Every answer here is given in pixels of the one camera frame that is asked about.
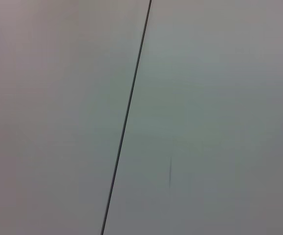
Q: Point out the thin dark vertical strip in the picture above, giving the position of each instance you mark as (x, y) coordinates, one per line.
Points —
(131, 98)

